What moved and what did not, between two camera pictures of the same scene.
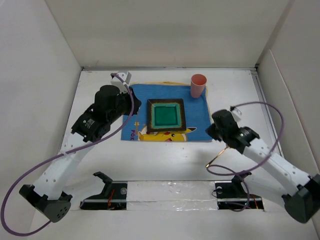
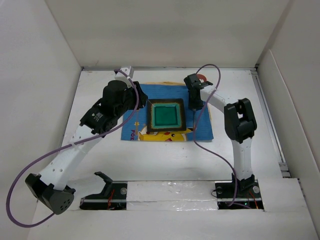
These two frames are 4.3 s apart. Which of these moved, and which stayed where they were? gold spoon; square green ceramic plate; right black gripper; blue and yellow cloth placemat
Moved: right black gripper; gold spoon
Stayed: blue and yellow cloth placemat; square green ceramic plate
